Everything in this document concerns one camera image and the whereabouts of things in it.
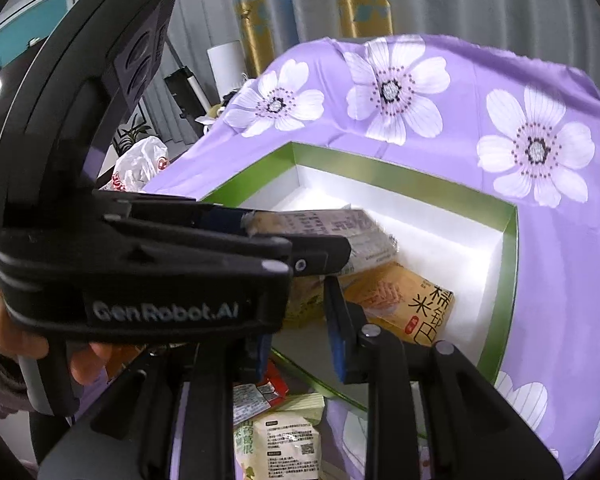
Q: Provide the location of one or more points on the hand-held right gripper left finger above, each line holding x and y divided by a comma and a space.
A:
252, 360

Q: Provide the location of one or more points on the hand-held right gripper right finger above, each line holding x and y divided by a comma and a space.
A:
337, 330

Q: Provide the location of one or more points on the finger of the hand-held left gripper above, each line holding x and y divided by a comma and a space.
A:
320, 255
220, 219

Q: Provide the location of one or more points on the beige labelled snack packet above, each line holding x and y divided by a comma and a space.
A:
340, 230

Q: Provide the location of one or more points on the red white snack packet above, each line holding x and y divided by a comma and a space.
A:
260, 392

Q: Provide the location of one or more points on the yellow snack packet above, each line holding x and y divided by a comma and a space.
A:
305, 305

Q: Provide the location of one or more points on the beige rice cracker packet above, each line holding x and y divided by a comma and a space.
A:
395, 300

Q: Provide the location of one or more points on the pale green snack packet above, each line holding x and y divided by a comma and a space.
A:
305, 406
280, 445

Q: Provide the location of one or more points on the green cardboard box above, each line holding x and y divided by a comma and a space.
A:
500, 320

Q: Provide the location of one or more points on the person's left hand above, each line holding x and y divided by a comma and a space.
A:
0, 320

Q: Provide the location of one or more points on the white plastic bag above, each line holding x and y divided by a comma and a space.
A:
140, 160

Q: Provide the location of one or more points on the potted plant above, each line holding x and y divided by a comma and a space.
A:
130, 135

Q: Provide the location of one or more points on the black upright vacuum cleaner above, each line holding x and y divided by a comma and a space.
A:
185, 90

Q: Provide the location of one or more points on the purple floral tablecloth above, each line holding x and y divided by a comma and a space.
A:
455, 160

